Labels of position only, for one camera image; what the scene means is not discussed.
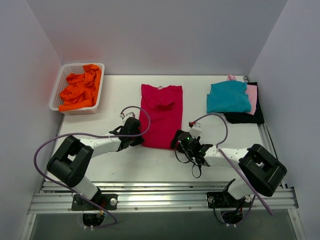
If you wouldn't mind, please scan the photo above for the crimson red t-shirt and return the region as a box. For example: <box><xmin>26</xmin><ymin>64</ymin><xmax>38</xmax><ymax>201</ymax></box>
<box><xmin>139</xmin><ymin>84</ymin><xmax>183</xmax><ymax>150</ymax></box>

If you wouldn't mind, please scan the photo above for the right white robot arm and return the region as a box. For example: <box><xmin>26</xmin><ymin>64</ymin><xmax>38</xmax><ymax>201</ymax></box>
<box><xmin>170</xmin><ymin>130</ymin><xmax>287</xmax><ymax>207</ymax></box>

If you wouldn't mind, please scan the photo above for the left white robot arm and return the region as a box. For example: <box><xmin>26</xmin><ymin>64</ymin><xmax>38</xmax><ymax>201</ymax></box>
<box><xmin>46</xmin><ymin>116</ymin><xmax>144</xmax><ymax>210</ymax></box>

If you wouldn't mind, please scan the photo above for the folded black t-shirt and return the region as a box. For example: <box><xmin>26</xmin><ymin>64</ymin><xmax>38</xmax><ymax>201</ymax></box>
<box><xmin>224</xmin><ymin>82</ymin><xmax>265</xmax><ymax>124</ymax></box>

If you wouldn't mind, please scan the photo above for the crumpled orange t-shirt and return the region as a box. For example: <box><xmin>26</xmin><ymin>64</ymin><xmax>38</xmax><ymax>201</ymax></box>
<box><xmin>58</xmin><ymin>64</ymin><xmax>102</xmax><ymax>112</ymax></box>

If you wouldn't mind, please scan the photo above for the folded teal t-shirt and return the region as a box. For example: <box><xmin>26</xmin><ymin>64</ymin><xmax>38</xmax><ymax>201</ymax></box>
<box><xmin>206</xmin><ymin>80</ymin><xmax>252</xmax><ymax>114</ymax></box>

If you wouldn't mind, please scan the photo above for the folded pink t-shirt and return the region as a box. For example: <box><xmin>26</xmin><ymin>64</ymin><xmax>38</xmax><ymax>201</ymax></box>
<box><xmin>223</xmin><ymin>75</ymin><xmax>257</xmax><ymax>115</ymax></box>

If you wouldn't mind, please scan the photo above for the white plastic basket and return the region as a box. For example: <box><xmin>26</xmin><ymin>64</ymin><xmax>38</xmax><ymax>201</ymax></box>
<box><xmin>49</xmin><ymin>62</ymin><xmax>105</xmax><ymax>115</ymax></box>

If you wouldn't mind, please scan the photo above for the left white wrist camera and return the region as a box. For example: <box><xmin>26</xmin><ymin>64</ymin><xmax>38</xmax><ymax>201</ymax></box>
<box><xmin>119</xmin><ymin>112</ymin><xmax>136</xmax><ymax>121</ymax></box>

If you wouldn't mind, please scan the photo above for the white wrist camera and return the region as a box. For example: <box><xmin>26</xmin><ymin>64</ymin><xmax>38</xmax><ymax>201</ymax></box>
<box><xmin>189</xmin><ymin>122</ymin><xmax>202</xmax><ymax>138</ymax></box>
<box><xmin>119</xmin><ymin>112</ymin><xmax>136</xmax><ymax>121</ymax></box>

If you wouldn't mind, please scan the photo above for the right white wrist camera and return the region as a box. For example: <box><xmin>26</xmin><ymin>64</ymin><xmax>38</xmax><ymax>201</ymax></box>
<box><xmin>189</xmin><ymin>122</ymin><xmax>202</xmax><ymax>138</ymax></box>

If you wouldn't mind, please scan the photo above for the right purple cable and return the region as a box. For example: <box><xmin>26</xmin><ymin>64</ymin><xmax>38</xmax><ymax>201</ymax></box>
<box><xmin>188</xmin><ymin>112</ymin><xmax>275</xmax><ymax>216</ymax></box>

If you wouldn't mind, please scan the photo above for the purple cable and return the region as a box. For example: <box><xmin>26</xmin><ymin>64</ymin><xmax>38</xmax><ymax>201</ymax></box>
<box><xmin>33</xmin><ymin>105</ymin><xmax>152</xmax><ymax>228</ymax></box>
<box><xmin>188</xmin><ymin>112</ymin><xmax>275</xmax><ymax>216</ymax></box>

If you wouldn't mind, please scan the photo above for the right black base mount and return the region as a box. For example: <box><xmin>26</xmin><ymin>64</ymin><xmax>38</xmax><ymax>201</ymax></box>
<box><xmin>206</xmin><ymin>178</ymin><xmax>251</xmax><ymax>209</ymax></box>

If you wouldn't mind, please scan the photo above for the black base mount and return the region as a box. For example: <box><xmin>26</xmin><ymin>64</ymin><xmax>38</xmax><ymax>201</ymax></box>
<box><xmin>206</xmin><ymin>178</ymin><xmax>251</xmax><ymax>209</ymax></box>
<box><xmin>71</xmin><ymin>193</ymin><xmax>118</xmax><ymax>211</ymax></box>

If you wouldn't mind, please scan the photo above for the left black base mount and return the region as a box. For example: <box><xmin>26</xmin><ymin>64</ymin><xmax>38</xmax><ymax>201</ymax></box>
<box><xmin>71</xmin><ymin>193</ymin><xmax>118</xmax><ymax>211</ymax></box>

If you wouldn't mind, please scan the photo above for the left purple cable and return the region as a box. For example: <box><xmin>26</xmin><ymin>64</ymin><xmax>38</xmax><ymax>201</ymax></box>
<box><xmin>33</xmin><ymin>105</ymin><xmax>152</xmax><ymax>228</ymax></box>

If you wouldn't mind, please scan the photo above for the aluminium rail frame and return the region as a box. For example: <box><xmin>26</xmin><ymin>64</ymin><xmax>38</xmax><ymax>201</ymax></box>
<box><xmin>19</xmin><ymin>123</ymin><xmax>300</xmax><ymax>240</ymax></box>

